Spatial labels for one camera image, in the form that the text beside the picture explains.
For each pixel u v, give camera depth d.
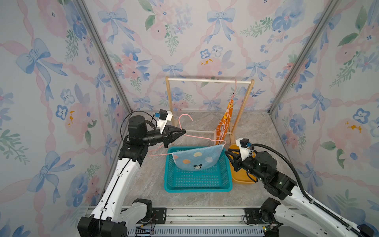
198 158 0.75
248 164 0.61
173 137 0.62
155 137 0.57
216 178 0.86
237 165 0.62
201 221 0.73
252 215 0.74
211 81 0.87
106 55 0.86
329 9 0.69
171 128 0.61
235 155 0.65
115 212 0.39
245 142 0.59
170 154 0.71
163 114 0.55
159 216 0.75
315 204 0.46
